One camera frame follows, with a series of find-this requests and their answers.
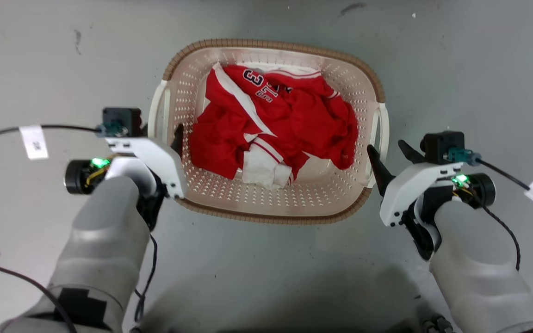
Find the twisted black cable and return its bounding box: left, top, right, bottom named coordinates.
left=472, top=192, right=521, bottom=271

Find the beige plastic laundry basket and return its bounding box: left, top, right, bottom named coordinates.
left=148, top=39, right=390, bottom=226

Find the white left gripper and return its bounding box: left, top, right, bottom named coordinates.
left=105, top=123, right=189, bottom=200

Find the red and white sports jersey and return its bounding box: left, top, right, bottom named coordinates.
left=189, top=63, right=359, bottom=189

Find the thin black cable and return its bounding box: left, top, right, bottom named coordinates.
left=130, top=234, right=158, bottom=333
left=0, top=252, right=78, bottom=333

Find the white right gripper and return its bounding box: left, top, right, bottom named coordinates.
left=366, top=139, right=463, bottom=228

